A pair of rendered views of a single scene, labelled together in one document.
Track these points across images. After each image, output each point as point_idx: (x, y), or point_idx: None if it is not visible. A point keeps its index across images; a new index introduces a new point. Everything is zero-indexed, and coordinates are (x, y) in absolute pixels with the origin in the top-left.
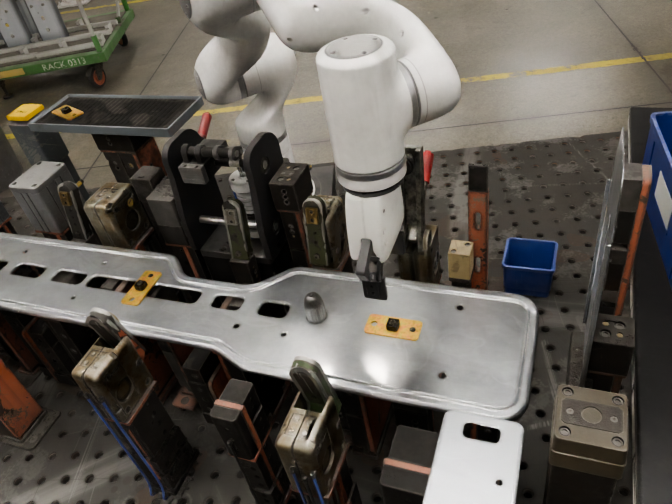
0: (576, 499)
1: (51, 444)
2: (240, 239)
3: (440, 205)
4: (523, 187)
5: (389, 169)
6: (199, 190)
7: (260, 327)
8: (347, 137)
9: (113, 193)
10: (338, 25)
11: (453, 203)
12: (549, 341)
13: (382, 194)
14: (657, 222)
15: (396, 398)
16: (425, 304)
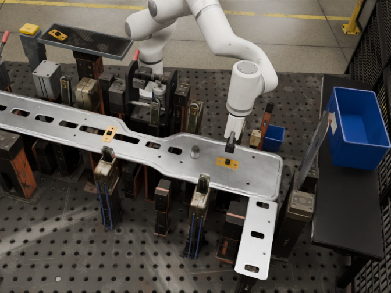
0: (291, 229)
1: (45, 203)
2: (156, 116)
3: None
4: (268, 96)
5: (248, 109)
6: (134, 89)
7: (170, 158)
8: (238, 97)
9: (89, 84)
10: (235, 51)
11: None
12: None
13: (243, 117)
14: (329, 131)
15: (230, 190)
16: (239, 154)
